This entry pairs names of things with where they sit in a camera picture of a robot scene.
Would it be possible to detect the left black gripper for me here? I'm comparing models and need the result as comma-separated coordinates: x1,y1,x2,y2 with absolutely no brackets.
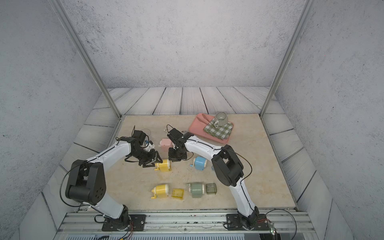
131,148,165,168

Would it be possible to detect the ribbed grey cup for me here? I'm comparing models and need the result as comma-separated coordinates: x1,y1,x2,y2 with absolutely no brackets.
214,112,228,128

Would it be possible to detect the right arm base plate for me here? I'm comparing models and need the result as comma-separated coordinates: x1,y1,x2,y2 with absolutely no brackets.
225,213,271,231

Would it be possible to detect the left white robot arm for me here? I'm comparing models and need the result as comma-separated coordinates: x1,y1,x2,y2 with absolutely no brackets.
65,130,163,231

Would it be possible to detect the pink pencil sharpener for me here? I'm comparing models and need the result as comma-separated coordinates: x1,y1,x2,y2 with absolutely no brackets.
159,139,174,151

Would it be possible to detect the clear glass cup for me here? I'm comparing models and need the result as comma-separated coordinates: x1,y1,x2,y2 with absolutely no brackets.
141,128,152,137

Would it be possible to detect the yellow tray front row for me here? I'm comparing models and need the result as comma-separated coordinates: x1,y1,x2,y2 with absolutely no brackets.
172,189,185,200

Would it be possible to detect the pink serving tray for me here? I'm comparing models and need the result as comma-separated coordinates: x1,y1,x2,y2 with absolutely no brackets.
189,113,230,144

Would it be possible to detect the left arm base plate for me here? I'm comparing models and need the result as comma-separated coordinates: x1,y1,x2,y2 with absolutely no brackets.
102,214,147,232

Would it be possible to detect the green pencil sharpener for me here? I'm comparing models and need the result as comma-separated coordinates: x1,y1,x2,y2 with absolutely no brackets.
187,183,205,198

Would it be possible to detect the green checkered cloth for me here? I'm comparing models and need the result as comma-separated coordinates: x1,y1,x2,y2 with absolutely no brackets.
204,120,234,140

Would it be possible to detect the blue pencil sharpener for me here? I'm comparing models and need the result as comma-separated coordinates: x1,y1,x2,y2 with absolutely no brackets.
190,156,208,171

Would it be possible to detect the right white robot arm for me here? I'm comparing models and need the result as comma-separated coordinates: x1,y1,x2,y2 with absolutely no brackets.
167,128,260,230

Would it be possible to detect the yellow sharpener front row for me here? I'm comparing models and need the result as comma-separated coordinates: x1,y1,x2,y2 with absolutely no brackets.
151,184,169,199

